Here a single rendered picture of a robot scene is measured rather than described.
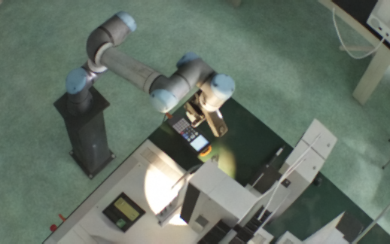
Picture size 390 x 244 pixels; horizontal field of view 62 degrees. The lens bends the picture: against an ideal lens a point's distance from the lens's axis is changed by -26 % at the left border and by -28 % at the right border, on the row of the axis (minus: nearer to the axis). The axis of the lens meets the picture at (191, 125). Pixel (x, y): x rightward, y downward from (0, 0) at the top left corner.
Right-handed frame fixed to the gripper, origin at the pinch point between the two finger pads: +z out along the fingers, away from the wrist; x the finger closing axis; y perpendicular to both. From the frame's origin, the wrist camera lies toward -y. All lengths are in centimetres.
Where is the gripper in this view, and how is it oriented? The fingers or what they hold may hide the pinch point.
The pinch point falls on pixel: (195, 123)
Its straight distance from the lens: 162.9
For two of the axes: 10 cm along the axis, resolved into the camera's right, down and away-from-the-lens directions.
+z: -2.7, 3.0, 9.1
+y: -6.4, -7.7, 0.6
